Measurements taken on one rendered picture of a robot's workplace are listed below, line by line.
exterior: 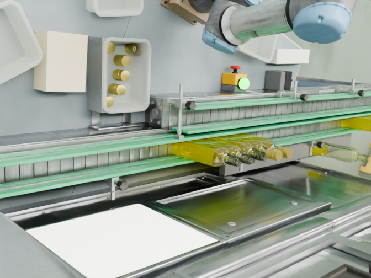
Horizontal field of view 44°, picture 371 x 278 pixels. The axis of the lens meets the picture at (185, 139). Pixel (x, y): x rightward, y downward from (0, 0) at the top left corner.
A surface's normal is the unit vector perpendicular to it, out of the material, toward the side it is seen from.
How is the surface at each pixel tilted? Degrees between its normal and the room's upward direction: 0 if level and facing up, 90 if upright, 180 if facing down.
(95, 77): 90
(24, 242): 90
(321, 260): 90
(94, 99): 90
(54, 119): 0
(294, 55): 0
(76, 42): 0
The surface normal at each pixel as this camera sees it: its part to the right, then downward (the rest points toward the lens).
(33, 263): 0.05, -0.98
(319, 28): -0.27, 0.94
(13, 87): 0.68, 0.18
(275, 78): -0.73, 0.10
